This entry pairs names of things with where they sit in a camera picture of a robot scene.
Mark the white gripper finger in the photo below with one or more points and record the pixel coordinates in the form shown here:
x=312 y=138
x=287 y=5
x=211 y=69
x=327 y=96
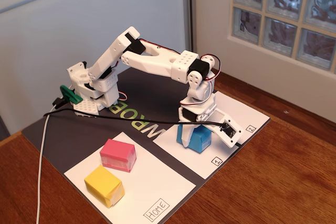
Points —
x=187 y=133
x=204 y=123

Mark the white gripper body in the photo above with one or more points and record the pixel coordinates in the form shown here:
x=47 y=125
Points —
x=188 y=115

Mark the wrist camera in white mount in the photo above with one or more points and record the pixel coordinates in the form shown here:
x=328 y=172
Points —
x=231 y=132

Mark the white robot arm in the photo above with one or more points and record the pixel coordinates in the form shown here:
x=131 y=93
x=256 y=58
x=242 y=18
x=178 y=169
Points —
x=157 y=64

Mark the blue box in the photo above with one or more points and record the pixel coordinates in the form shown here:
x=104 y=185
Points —
x=199 y=140

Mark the white paper sheet marked home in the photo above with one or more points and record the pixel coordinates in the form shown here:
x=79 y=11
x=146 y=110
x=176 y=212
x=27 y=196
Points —
x=157 y=190

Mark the grey metal door frame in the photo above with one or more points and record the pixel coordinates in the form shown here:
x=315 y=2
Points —
x=189 y=11

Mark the yellow box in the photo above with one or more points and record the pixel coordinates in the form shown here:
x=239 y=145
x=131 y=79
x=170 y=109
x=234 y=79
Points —
x=102 y=182

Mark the pink box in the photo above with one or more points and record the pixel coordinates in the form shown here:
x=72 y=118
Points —
x=116 y=150

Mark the white paper sheet marked 2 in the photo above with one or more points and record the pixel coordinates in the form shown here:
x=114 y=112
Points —
x=252 y=121

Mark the white paper sheet marked 1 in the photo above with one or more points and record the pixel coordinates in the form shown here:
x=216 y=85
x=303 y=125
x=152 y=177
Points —
x=178 y=155

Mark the green clamp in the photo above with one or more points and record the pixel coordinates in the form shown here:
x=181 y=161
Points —
x=68 y=93

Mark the dark grey mat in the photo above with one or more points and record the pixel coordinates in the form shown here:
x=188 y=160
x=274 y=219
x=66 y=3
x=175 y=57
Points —
x=147 y=85

